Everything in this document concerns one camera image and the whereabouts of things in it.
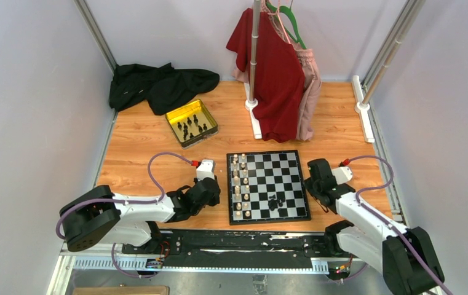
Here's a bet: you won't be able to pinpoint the black white chess board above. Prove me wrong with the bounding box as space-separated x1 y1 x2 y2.
226 150 311 226

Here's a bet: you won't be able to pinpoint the yellow metal tin box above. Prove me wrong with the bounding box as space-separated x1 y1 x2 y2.
165 99 219 149

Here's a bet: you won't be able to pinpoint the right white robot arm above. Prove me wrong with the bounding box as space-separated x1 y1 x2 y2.
304 159 445 294

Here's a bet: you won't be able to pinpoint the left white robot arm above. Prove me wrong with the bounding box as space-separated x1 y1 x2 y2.
57 177 220 254

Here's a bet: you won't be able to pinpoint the white chess pieces rows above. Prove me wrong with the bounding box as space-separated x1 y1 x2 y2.
229 154 253 221

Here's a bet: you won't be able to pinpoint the black chess pieces cluster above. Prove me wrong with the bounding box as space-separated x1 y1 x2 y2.
268 195 286 211

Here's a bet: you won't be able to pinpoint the right white rack foot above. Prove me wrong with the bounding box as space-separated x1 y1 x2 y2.
351 0 426 144

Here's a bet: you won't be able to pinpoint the pink garment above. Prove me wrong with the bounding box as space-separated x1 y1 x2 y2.
226 1 322 141

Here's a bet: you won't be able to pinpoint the white clothes rack stand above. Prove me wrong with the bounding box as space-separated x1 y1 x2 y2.
244 0 263 140

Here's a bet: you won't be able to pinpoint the red shirt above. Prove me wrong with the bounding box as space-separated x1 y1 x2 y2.
226 8 306 144

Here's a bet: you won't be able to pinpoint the black cloth pile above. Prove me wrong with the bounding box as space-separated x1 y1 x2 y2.
109 63 220 116

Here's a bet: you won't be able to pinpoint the green clothes hanger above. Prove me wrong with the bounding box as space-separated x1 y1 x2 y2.
264 1 307 49

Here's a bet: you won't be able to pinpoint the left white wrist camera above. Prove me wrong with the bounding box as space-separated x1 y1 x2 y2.
196 159 215 181

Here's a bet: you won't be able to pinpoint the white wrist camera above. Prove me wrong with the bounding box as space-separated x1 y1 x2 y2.
331 166 354 185
196 159 215 181

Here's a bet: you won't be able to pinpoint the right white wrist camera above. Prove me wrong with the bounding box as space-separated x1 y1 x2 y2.
331 166 354 185

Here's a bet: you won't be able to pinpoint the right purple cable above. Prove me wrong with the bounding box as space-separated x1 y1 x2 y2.
338 155 454 295

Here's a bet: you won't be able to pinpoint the purple cable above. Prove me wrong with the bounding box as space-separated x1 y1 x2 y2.
338 155 454 295
55 151 200 241

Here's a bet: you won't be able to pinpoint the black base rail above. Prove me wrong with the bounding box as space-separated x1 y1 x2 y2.
117 229 353 272

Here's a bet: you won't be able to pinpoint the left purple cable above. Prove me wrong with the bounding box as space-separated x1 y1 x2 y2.
55 151 200 241

